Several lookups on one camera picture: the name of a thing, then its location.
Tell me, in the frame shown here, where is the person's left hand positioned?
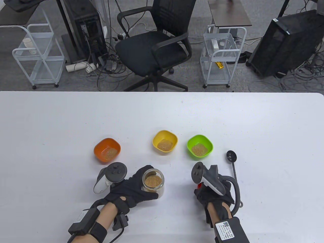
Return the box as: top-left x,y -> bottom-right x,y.
106,165 -> 159,209

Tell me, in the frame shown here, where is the person's right hand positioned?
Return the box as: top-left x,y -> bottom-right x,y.
194,175 -> 235,210

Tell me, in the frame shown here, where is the clear glass jar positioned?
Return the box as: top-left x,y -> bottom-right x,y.
142,169 -> 165,198

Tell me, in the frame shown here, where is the black spoon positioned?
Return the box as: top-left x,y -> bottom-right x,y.
226,150 -> 244,207

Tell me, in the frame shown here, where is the orange plastic dish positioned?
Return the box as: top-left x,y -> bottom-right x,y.
93,138 -> 121,162

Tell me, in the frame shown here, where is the yellow plastic dish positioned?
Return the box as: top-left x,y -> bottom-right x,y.
152,130 -> 178,155

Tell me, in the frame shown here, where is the green plastic dish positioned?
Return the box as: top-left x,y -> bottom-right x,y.
187,134 -> 214,160

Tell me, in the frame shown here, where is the person's right forearm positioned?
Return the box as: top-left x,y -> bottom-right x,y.
205,201 -> 233,229

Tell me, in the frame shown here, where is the person's left forearm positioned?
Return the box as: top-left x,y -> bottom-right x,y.
67,202 -> 131,243

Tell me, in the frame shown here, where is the grey motion controller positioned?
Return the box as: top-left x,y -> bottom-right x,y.
191,162 -> 241,215
93,162 -> 128,194

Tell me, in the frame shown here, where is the black wrist sensor box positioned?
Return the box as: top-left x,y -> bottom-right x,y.
213,217 -> 250,243
68,208 -> 101,236

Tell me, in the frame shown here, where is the white tube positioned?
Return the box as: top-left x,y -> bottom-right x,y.
66,62 -> 99,73

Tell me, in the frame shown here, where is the black office chair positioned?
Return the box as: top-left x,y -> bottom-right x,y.
115,0 -> 197,92

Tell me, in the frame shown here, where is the black computer tower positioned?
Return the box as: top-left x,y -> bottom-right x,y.
246,10 -> 324,78
61,0 -> 108,64

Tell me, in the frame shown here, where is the grey desk leg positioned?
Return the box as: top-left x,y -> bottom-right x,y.
56,0 -> 88,64

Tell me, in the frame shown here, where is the small brown table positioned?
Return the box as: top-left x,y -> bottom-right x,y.
208,0 -> 252,28

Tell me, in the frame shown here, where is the dark desk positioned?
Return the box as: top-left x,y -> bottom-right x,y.
0,0 -> 60,26

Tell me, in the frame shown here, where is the black bag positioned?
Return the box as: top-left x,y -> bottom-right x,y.
5,0 -> 51,12

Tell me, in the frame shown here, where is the white wire utility cart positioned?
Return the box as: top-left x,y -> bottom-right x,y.
200,25 -> 247,89
12,10 -> 65,90

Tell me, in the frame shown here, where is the tangle of black cables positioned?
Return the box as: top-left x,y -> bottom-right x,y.
86,35 -> 137,91

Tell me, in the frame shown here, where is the tangle of grey cables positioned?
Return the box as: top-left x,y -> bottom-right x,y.
248,46 -> 324,93

